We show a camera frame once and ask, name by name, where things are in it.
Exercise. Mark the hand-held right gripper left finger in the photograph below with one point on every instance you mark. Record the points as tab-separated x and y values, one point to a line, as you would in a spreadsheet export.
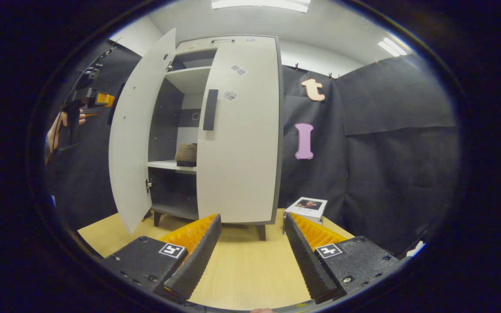
198	261

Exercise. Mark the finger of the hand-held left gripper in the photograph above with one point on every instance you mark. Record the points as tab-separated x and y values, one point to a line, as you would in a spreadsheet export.
105	100

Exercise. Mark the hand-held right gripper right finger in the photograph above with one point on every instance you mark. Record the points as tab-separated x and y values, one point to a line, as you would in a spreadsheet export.
309	261

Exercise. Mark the grey shoe cabinet door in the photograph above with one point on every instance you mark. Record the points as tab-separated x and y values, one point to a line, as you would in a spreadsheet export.
139	130
246	143

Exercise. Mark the grey shoe cabinet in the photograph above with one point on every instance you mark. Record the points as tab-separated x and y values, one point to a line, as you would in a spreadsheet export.
181	78

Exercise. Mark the brown fuzzy shoe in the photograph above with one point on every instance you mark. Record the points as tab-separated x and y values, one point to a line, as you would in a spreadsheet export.
186	153

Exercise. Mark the picture cover book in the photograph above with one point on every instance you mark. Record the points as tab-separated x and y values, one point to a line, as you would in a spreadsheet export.
307	205

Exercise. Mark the black backdrop cloth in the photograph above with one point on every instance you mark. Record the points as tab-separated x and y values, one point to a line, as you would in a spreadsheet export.
398	174

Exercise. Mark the large ceiling light panel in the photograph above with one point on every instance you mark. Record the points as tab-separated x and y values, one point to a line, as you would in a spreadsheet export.
261	4

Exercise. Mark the small ceiling light panel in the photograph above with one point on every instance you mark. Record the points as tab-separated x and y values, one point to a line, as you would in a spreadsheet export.
392	47

